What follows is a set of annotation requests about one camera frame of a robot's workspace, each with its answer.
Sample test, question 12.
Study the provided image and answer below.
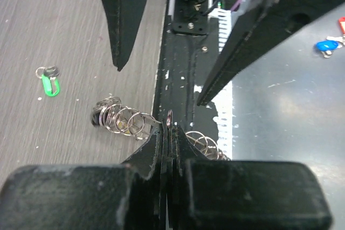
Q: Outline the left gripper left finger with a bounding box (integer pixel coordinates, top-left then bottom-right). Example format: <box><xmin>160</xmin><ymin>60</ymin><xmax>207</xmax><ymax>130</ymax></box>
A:
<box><xmin>1</xmin><ymin>126</ymin><xmax>164</xmax><ymax>229</ymax></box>

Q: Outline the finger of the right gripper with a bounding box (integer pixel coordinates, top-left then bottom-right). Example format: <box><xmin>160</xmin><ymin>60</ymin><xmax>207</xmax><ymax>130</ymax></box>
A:
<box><xmin>101</xmin><ymin>0</ymin><xmax>147</xmax><ymax>71</ymax></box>
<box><xmin>197</xmin><ymin>0</ymin><xmax>344</xmax><ymax>106</ymax></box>

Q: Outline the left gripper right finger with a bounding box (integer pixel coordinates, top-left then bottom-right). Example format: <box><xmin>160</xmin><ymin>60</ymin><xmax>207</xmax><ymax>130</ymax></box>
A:
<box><xmin>167</xmin><ymin>126</ymin><xmax>333</xmax><ymax>229</ymax></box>

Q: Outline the large keyring with many rings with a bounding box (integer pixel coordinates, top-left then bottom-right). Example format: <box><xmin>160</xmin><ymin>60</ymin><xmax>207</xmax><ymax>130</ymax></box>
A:
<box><xmin>91</xmin><ymin>96</ymin><xmax>230</xmax><ymax>161</ymax></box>

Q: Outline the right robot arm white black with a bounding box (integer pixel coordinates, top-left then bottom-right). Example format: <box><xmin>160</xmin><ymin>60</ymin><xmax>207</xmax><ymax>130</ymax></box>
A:
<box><xmin>101</xmin><ymin>0</ymin><xmax>344</xmax><ymax>106</ymax></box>

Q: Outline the red key tag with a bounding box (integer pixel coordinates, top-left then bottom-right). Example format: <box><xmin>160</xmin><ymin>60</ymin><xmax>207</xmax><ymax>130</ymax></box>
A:
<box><xmin>338</xmin><ymin>17</ymin><xmax>345</xmax><ymax>35</ymax></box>

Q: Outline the blue key tag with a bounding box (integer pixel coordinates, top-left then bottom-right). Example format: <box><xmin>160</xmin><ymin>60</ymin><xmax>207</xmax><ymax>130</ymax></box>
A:
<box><xmin>315</xmin><ymin>40</ymin><xmax>341</xmax><ymax>58</ymax></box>

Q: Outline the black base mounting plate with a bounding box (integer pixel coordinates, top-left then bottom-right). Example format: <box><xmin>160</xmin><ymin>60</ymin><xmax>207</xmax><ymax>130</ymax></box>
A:
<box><xmin>153</xmin><ymin>18</ymin><xmax>233</xmax><ymax>158</ymax></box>

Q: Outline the white slotted cable duct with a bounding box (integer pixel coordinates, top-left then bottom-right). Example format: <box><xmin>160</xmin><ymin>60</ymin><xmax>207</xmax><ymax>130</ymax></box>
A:
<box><xmin>207</xmin><ymin>8</ymin><xmax>235</xmax><ymax>161</ymax></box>

